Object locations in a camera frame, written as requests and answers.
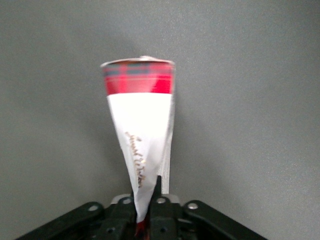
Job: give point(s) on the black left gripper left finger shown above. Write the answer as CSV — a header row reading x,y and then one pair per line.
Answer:
x,y
120,220

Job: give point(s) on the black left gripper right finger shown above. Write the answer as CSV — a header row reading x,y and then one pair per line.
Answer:
x,y
165,220

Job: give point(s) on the red tartan cookie box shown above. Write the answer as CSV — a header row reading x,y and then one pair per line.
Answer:
x,y
140,120

